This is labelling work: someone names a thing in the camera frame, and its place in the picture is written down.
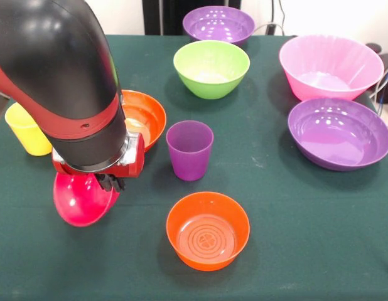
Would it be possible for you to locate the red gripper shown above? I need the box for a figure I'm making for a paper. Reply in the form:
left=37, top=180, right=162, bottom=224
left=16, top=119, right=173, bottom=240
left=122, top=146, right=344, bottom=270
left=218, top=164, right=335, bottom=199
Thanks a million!
left=51, top=131, right=146, bottom=193

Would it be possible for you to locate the red small bowl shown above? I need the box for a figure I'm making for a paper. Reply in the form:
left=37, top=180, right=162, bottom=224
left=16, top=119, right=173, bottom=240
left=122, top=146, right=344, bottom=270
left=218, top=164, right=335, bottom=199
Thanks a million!
left=53, top=171, right=121, bottom=228

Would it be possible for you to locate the orange wide shallow bowl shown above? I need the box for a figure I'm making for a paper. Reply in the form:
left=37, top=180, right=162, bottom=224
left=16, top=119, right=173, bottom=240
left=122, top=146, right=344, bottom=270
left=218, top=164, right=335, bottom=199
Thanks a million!
left=120, top=90, right=167, bottom=154

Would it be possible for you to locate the purple plastic cup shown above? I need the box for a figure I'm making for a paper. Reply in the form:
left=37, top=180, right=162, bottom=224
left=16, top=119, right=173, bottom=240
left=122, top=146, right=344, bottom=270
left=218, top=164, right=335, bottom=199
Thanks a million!
left=166, top=120, right=215, bottom=182

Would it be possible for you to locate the orange small bowl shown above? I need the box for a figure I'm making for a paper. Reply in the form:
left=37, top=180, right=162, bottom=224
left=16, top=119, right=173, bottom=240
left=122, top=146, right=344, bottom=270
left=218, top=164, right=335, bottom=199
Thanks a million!
left=165, top=191, right=251, bottom=272

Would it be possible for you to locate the purple rounded deep bowl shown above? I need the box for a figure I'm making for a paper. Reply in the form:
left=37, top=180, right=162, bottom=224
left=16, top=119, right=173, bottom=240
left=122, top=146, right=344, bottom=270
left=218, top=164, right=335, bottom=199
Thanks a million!
left=182, top=5, right=256, bottom=45

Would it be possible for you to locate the dark green table cloth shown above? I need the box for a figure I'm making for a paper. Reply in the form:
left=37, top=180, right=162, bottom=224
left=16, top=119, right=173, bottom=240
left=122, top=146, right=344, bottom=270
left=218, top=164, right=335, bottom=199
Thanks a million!
left=0, top=33, right=388, bottom=301

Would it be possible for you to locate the yellow plastic cup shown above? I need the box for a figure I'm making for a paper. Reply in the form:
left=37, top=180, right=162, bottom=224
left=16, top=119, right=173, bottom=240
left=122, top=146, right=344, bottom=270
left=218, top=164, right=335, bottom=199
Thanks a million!
left=4, top=102, right=53, bottom=157

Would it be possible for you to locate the green bowl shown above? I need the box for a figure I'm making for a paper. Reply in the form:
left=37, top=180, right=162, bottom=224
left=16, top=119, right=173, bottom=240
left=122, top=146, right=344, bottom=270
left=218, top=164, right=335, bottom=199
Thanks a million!
left=173, top=40, right=251, bottom=100

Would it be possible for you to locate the purple wide shallow bowl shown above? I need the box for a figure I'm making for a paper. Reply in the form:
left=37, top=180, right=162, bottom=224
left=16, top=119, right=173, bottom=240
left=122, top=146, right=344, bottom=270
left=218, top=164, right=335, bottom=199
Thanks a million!
left=287, top=97, right=388, bottom=172

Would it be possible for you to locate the pink large bowl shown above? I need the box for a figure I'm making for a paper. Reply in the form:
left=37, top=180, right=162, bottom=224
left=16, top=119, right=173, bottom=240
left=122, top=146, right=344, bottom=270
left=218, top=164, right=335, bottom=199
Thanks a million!
left=278, top=33, right=385, bottom=102

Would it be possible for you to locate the black rounded object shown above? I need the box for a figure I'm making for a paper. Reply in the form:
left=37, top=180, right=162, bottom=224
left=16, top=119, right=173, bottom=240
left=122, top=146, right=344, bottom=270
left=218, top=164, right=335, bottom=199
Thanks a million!
left=365, top=42, right=383, bottom=55

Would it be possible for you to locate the black hanging cable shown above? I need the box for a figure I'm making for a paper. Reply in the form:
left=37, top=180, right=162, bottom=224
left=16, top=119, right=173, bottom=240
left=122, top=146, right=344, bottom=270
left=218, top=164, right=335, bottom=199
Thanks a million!
left=277, top=0, right=286, bottom=34

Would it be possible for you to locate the grey blue cable bundle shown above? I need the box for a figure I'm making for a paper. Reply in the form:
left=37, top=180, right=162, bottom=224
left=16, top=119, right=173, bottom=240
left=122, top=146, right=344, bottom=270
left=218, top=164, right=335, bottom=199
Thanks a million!
left=369, top=62, right=388, bottom=134

